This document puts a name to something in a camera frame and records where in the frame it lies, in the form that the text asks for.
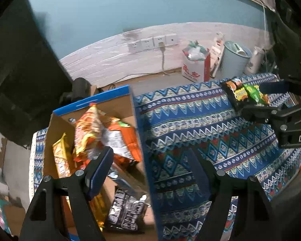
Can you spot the orange snack bag in box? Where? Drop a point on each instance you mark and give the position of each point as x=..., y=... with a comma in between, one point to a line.
x=98, y=129

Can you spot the orange red snack bag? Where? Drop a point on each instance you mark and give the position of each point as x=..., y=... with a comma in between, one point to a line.
x=99, y=210

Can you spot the light blue trash bin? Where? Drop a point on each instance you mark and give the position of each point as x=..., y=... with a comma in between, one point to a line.
x=234, y=59

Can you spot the black round device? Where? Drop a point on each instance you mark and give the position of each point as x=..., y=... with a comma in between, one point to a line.
x=81, y=88

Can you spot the black jacket person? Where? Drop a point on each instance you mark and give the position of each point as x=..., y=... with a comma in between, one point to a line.
x=32, y=79

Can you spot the white wall socket strip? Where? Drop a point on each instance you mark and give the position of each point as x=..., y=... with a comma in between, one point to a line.
x=151, y=43

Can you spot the green bean snack bag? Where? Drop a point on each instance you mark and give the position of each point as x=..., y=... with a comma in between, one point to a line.
x=255, y=94

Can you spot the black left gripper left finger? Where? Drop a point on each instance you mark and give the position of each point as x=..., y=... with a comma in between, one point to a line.
x=45, y=218

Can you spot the blue cardboard storage box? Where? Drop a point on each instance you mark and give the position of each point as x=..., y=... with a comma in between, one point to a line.
x=118, y=102

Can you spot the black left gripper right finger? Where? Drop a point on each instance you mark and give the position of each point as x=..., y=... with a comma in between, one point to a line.
x=254, y=218

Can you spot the flat cardboard pieces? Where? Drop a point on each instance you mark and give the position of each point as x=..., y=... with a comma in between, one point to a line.
x=216, y=52

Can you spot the black chips snack bag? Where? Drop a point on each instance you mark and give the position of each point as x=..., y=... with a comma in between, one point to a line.
x=236, y=93

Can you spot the red white paper bag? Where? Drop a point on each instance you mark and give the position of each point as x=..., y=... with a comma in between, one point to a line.
x=196, y=62

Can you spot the yellow long cracker packet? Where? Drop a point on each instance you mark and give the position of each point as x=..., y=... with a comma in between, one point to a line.
x=62, y=157

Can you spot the patterned blue table cloth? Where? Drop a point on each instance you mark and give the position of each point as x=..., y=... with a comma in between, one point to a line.
x=168, y=124

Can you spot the white kettle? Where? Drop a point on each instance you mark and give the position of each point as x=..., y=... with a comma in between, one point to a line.
x=254, y=64

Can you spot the black white snack packet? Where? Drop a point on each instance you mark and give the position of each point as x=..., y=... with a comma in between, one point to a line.
x=126, y=213

